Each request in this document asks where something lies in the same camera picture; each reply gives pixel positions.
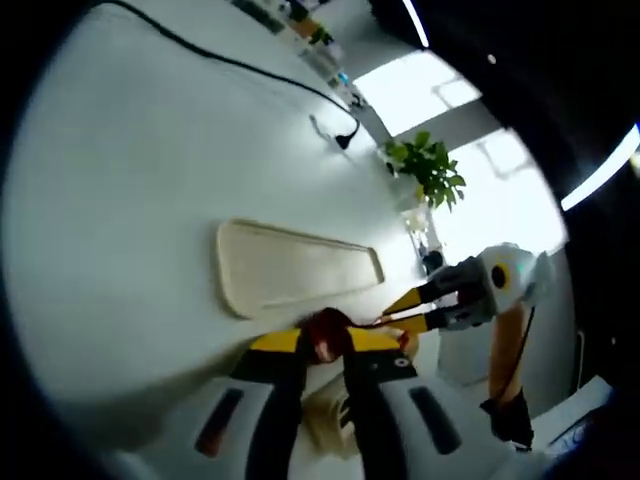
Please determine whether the beige cutlery case lid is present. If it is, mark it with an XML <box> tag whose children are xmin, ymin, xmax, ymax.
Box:
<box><xmin>216</xmin><ymin>217</ymin><xmax>387</xmax><ymax>320</ymax></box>

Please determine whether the ceiling light strip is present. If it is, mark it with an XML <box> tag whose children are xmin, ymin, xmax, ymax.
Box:
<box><xmin>399</xmin><ymin>0</ymin><xmax>431</xmax><ymax>50</ymax></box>
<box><xmin>559</xmin><ymin>124</ymin><xmax>640</xmax><ymax>212</ymax></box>

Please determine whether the cardboard box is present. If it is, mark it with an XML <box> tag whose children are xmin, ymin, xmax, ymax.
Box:
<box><xmin>293</xmin><ymin>14</ymin><xmax>317</xmax><ymax>40</ymax></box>

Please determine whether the black power cable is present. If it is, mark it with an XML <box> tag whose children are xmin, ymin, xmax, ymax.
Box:
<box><xmin>112</xmin><ymin>0</ymin><xmax>362</xmax><ymax>150</ymax></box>

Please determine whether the white plant pot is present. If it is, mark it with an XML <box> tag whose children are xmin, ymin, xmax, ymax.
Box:
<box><xmin>399</xmin><ymin>192</ymin><xmax>437</xmax><ymax>236</ymax></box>

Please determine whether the green leafy plant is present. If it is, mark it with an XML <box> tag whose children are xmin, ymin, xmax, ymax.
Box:
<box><xmin>383</xmin><ymin>130</ymin><xmax>467</xmax><ymax>212</ymax></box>

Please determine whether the dark red utensil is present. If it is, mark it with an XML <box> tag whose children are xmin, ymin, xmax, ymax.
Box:
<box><xmin>302</xmin><ymin>307</ymin><xmax>407</xmax><ymax>367</ymax></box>

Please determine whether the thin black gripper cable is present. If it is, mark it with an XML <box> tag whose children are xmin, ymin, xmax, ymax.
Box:
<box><xmin>499</xmin><ymin>305</ymin><xmax>537</xmax><ymax>401</ymax></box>

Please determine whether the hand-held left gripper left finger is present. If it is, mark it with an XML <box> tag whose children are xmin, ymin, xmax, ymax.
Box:
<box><xmin>117</xmin><ymin>329</ymin><xmax>307</xmax><ymax>480</ymax></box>

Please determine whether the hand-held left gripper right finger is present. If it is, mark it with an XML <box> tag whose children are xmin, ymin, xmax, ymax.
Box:
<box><xmin>344</xmin><ymin>328</ymin><xmax>549</xmax><ymax>480</ymax></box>

